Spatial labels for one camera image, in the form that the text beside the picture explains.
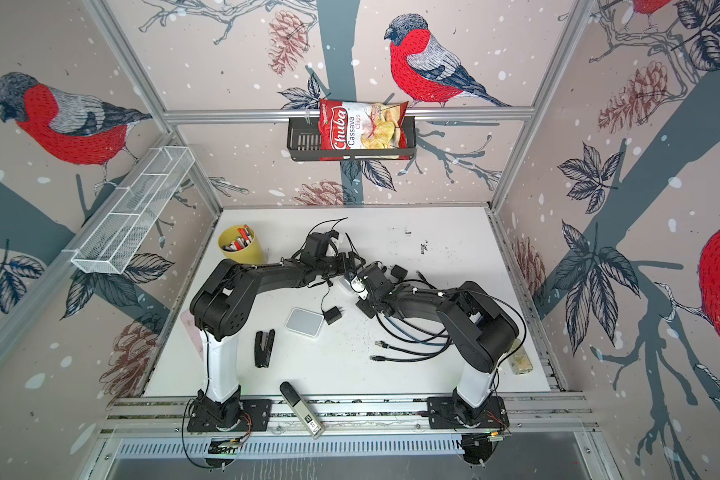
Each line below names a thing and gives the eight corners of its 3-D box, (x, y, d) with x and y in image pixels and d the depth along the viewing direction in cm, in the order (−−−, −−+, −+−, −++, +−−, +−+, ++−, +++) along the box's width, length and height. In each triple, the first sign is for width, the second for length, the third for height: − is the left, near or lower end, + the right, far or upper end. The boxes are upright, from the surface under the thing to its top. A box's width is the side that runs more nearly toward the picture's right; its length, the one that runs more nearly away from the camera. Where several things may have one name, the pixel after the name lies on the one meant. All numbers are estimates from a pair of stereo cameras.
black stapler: (249, 367, 83) (246, 364, 81) (258, 332, 90) (255, 329, 88) (267, 367, 83) (265, 364, 81) (275, 332, 90) (273, 329, 88)
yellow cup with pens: (230, 276, 103) (212, 251, 91) (239, 251, 110) (224, 224, 98) (261, 276, 103) (247, 251, 91) (268, 251, 110) (256, 224, 98)
